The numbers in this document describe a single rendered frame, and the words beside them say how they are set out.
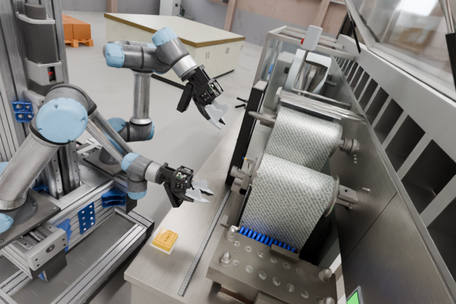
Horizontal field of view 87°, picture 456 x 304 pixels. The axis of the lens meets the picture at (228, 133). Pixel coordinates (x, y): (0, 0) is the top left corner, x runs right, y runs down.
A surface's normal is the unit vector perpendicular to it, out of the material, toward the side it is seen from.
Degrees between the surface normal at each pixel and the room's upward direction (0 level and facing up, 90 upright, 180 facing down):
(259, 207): 90
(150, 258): 0
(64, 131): 84
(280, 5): 90
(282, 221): 90
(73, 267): 0
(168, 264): 0
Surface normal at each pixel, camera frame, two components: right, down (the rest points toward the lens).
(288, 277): 0.22, -0.85
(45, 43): 0.88, 0.38
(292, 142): -0.30, 0.44
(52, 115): 0.50, 0.44
